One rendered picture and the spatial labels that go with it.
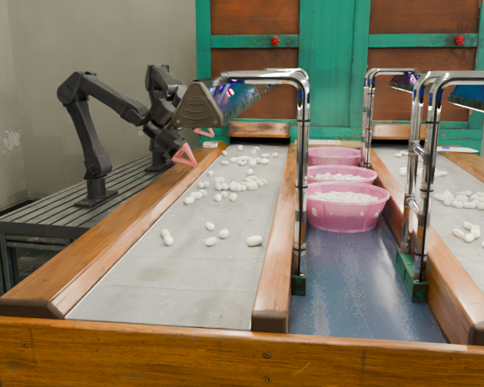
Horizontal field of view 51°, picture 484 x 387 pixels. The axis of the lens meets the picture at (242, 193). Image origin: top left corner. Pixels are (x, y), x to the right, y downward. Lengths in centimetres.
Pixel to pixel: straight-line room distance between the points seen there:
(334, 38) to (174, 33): 141
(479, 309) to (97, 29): 334
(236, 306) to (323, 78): 179
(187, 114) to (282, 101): 177
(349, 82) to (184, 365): 192
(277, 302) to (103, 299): 30
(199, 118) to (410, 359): 47
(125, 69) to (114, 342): 305
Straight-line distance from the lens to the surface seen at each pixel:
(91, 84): 179
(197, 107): 79
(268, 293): 87
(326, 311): 102
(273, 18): 255
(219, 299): 90
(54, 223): 165
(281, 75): 99
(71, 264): 104
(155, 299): 92
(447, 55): 261
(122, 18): 378
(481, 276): 110
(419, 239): 107
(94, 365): 89
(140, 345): 84
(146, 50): 370
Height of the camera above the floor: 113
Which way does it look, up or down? 14 degrees down
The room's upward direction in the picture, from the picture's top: straight up
